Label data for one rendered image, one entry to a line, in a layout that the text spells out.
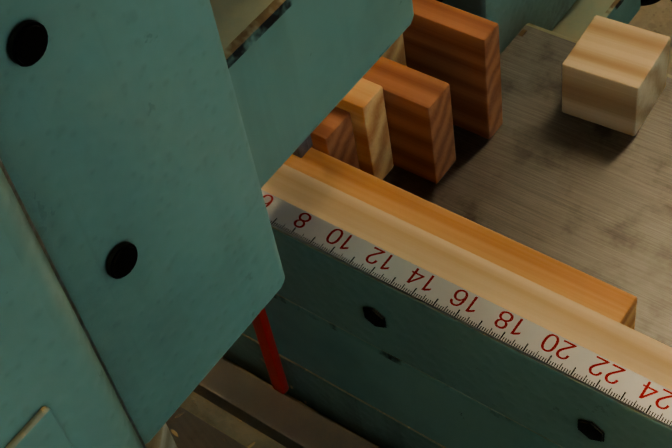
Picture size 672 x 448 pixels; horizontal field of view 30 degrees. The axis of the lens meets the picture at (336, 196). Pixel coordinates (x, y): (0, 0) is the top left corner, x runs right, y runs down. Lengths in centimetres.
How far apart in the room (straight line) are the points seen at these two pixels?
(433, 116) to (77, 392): 30
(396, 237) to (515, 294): 6
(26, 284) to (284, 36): 20
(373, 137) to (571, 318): 14
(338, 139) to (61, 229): 25
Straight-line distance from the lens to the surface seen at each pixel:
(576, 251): 57
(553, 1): 70
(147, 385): 40
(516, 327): 48
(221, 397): 65
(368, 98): 56
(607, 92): 60
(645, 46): 61
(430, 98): 56
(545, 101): 63
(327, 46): 48
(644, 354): 48
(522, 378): 49
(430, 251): 51
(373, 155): 58
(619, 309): 51
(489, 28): 57
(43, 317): 28
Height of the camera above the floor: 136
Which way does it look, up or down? 50 degrees down
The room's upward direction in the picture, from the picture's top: 11 degrees counter-clockwise
